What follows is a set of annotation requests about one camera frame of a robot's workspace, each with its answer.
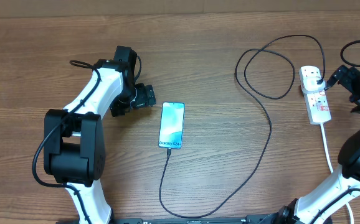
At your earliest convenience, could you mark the blue Samsung Galaxy smartphone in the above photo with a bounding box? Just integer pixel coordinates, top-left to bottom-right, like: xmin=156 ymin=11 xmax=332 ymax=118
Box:
xmin=158 ymin=102 xmax=185 ymax=149

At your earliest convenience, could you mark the black USB charging cable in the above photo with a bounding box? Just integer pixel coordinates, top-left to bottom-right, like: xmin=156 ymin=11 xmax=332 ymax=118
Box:
xmin=158 ymin=34 xmax=326 ymax=219

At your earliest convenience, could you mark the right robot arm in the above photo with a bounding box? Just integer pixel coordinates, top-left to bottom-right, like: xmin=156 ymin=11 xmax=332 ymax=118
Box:
xmin=261 ymin=61 xmax=360 ymax=223

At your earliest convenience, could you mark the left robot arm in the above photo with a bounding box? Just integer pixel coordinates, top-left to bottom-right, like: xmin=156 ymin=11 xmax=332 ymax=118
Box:
xmin=32 ymin=46 xmax=156 ymax=223

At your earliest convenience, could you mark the white charger plug adapter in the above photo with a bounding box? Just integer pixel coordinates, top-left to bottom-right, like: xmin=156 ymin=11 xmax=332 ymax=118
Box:
xmin=301 ymin=77 xmax=326 ymax=94

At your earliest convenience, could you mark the white power strip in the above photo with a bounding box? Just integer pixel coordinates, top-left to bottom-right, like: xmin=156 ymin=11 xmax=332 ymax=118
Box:
xmin=299 ymin=65 xmax=331 ymax=125

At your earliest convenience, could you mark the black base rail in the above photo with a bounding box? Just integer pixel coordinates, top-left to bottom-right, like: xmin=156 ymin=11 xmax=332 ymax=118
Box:
xmin=55 ymin=213 xmax=333 ymax=224

